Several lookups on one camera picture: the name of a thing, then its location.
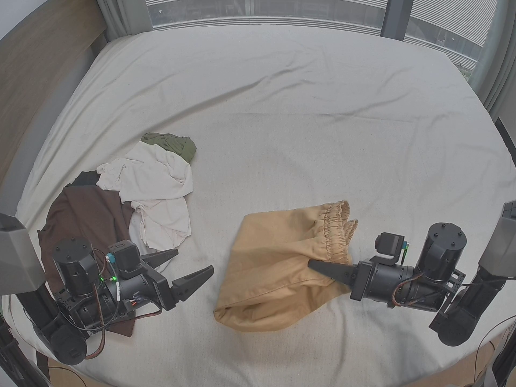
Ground olive green garment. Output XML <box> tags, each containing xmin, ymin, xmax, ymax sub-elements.
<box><xmin>141</xmin><ymin>132</ymin><xmax>197</xmax><ymax>163</ymax></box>

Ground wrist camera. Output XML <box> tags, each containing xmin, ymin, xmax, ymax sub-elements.
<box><xmin>369</xmin><ymin>232</ymin><xmax>410</xmax><ymax>266</ymax></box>
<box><xmin>107</xmin><ymin>240</ymin><xmax>139</xmax><ymax>279</ymax></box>

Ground white garment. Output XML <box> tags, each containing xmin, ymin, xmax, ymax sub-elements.
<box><xmin>96</xmin><ymin>141</ymin><xmax>193</xmax><ymax>253</ymax></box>

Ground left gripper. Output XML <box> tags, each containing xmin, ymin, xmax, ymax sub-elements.
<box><xmin>113</xmin><ymin>249</ymin><xmax>214</xmax><ymax>315</ymax></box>

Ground black garment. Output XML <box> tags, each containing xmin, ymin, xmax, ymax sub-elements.
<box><xmin>64</xmin><ymin>170</ymin><xmax>101</xmax><ymax>188</ymax></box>

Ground brown garment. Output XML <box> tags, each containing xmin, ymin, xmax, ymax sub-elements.
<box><xmin>37</xmin><ymin>185</ymin><xmax>138</xmax><ymax>338</ymax></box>

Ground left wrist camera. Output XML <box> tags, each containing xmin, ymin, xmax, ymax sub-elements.
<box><xmin>107</xmin><ymin>240</ymin><xmax>139</xmax><ymax>279</ymax></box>

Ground tan shorts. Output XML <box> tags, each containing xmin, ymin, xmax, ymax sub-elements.
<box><xmin>213</xmin><ymin>200</ymin><xmax>360</xmax><ymax>334</ymax></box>

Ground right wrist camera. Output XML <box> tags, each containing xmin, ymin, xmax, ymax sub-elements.
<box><xmin>369</xmin><ymin>232</ymin><xmax>410</xmax><ymax>266</ymax></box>

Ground bed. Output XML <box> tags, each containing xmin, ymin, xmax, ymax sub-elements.
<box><xmin>0</xmin><ymin>0</ymin><xmax>516</xmax><ymax>384</ymax></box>

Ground grey-green curtain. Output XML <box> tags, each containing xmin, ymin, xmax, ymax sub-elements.
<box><xmin>88</xmin><ymin>0</ymin><xmax>155</xmax><ymax>43</ymax></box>
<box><xmin>468</xmin><ymin>0</ymin><xmax>516</xmax><ymax>114</ymax></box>

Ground window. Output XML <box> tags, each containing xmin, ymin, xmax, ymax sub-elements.
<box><xmin>138</xmin><ymin>0</ymin><xmax>500</xmax><ymax>80</ymax></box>

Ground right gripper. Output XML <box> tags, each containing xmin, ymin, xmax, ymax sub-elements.
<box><xmin>350</xmin><ymin>260</ymin><xmax>416</xmax><ymax>307</ymax></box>

